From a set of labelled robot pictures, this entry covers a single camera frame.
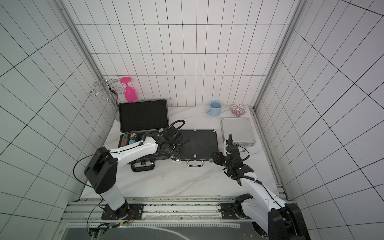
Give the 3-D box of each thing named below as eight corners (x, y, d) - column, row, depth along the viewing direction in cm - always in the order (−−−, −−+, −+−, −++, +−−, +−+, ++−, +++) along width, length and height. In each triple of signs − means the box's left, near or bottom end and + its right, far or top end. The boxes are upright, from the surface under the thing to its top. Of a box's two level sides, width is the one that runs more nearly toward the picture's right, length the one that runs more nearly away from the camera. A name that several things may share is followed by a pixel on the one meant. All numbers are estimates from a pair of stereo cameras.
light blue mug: (206, 116, 117) (206, 109, 111) (205, 105, 124) (205, 99, 118) (220, 116, 117) (222, 109, 111) (219, 105, 124) (220, 99, 119)
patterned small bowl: (231, 116, 115) (232, 113, 112) (229, 106, 121) (230, 104, 119) (246, 116, 115) (247, 113, 112) (243, 106, 121) (244, 104, 119)
